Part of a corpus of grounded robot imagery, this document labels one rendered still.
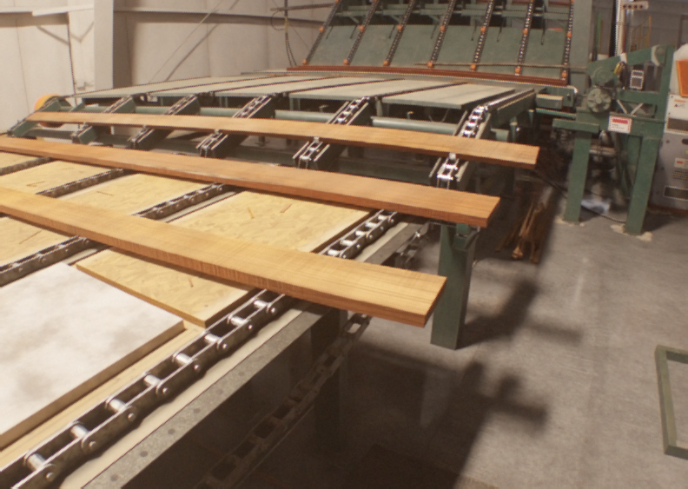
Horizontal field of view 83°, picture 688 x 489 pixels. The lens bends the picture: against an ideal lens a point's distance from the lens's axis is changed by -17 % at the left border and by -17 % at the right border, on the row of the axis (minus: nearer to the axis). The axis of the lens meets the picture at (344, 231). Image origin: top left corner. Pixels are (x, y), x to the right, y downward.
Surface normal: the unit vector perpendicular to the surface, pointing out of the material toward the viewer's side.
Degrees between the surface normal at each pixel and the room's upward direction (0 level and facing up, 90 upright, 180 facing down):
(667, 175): 90
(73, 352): 0
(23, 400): 0
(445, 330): 90
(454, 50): 47
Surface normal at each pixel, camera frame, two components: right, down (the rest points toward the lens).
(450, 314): -0.49, 0.32
